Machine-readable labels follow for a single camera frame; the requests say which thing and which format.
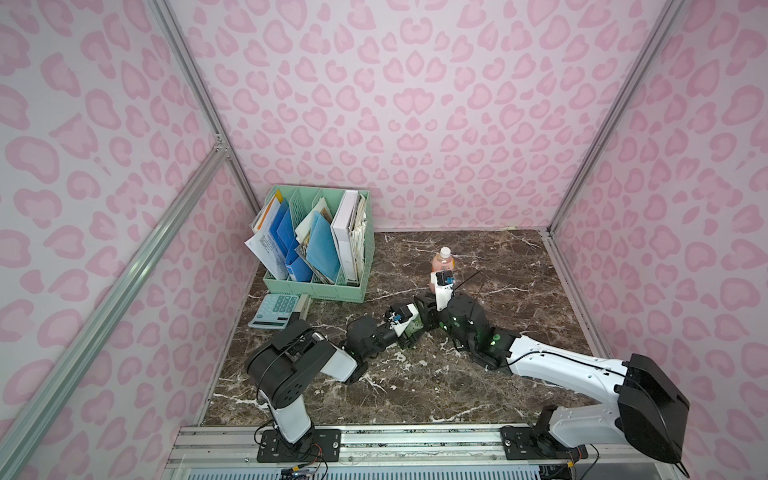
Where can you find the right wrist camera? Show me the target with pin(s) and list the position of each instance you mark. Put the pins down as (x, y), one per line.
(443, 283)

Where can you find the light blue folder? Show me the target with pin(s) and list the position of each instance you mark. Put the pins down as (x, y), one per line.
(320, 252)

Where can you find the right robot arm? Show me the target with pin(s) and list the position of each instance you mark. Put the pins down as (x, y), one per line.
(635, 401)

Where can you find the pink drink bottle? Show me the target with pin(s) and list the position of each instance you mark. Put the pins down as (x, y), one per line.
(439, 264)

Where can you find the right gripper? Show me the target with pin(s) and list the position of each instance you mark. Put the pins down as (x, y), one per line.
(433, 300)

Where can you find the aluminium mounting rail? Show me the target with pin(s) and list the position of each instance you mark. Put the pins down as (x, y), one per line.
(440, 451)

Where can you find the green plastic file crate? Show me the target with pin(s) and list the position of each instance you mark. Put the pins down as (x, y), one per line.
(303, 201)

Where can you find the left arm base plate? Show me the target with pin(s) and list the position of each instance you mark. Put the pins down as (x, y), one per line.
(319, 444)

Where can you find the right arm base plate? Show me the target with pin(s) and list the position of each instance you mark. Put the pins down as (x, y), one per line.
(529, 443)

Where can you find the white books stack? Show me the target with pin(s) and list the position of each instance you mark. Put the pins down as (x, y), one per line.
(348, 231)

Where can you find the white paper sheets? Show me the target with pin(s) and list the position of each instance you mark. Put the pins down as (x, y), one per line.
(263, 244)

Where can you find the calculator with handset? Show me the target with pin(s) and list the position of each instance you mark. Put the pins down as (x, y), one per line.
(276, 310)

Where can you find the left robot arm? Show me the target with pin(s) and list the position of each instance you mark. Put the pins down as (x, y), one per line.
(283, 368)

